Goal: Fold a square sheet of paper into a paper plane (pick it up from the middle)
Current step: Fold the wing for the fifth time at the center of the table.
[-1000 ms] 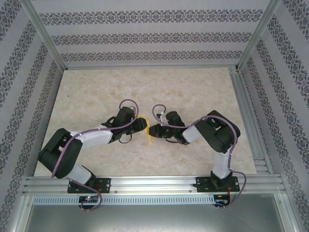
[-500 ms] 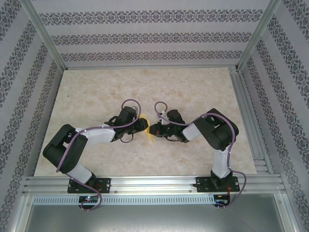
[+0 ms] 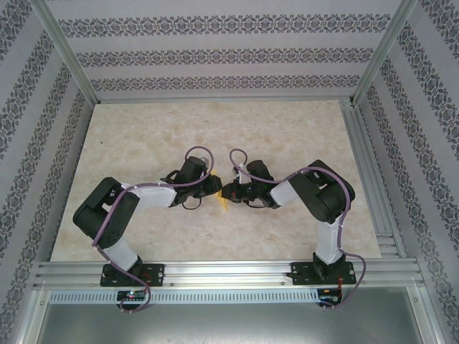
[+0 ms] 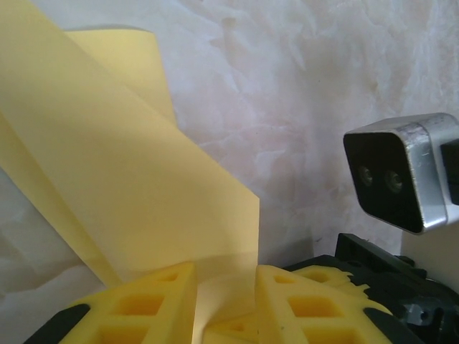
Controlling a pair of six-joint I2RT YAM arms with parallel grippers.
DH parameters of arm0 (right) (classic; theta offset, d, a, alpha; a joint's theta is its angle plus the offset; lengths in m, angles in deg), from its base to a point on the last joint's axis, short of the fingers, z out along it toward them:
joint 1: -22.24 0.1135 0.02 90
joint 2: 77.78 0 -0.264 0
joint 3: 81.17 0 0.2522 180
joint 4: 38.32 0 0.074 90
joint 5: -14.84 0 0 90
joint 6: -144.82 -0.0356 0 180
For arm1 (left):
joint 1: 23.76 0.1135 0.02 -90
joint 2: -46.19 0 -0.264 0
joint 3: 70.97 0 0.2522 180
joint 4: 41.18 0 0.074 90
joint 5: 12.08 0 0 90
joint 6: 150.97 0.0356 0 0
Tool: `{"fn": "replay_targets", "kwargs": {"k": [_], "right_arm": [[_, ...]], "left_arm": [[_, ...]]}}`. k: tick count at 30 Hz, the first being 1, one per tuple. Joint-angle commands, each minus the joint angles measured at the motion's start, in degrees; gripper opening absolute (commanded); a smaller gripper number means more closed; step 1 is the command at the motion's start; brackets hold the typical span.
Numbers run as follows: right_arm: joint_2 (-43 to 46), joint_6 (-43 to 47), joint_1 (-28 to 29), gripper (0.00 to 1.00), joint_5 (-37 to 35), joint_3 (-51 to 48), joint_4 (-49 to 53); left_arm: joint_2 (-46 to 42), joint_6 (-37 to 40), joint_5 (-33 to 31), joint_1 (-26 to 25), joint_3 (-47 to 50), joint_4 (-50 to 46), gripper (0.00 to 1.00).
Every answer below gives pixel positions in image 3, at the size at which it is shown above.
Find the yellow square paper sheet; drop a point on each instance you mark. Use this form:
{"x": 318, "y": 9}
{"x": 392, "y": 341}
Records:
{"x": 224, "y": 204}

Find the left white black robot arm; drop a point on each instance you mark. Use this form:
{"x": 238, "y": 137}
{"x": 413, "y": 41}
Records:
{"x": 97, "y": 215}

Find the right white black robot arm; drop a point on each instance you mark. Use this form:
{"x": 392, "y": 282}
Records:
{"x": 326, "y": 200}

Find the small dark circuit board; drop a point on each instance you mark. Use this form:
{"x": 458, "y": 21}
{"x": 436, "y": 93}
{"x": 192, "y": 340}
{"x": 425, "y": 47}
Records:
{"x": 328, "y": 294}

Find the circuit board with green light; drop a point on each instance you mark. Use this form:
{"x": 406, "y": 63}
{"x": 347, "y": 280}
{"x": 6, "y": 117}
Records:
{"x": 132, "y": 295}

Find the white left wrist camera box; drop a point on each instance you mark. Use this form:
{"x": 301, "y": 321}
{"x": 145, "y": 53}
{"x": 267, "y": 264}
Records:
{"x": 205, "y": 161}

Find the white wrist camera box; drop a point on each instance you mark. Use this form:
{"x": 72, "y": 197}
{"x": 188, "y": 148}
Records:
{"x": 205, "y": 161}
{"x": 240, "y": 173}

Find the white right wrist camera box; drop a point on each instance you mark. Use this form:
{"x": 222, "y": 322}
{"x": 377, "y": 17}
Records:
{"x": 240, "y": 173}

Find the aluminium mounting rail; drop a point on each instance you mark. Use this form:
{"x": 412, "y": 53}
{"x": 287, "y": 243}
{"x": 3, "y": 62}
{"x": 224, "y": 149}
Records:
{"x": 229, "y": 272}

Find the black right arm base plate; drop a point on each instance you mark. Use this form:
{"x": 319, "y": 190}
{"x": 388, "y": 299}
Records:
{"x": 303, "y": 274}

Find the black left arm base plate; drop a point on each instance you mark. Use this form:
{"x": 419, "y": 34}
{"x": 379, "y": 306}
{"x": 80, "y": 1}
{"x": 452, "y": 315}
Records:
{"x": 154, "y": 275}

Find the aluminium side rail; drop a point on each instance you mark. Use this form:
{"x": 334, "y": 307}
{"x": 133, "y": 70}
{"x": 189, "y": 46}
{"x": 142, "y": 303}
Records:
{"x": 362, "y": 150}

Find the aluminium frame post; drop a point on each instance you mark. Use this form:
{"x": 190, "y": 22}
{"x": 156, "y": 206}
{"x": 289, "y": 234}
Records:
{"x": 62, "y": 46}
{"x": 383, "y": 46}

